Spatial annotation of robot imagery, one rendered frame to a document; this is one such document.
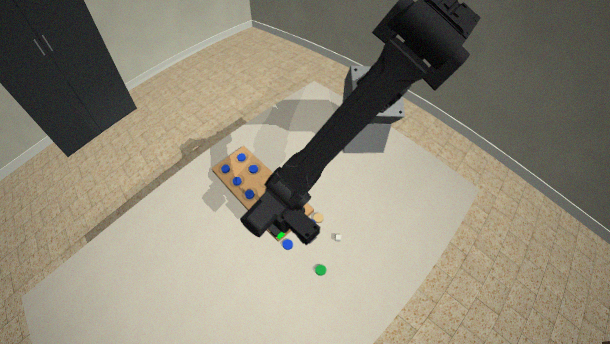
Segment green disc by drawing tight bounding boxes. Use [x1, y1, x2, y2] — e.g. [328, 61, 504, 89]
[315, 265, 326, 276]

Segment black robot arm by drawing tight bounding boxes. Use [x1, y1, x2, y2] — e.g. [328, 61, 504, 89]
[240, 0, 481, 245]

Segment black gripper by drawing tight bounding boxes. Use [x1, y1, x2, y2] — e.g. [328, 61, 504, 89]
[268, 207, 305, 239]

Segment tan tray with round pockets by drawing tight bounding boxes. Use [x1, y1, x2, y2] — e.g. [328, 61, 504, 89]
[212, 146, 273, 210]

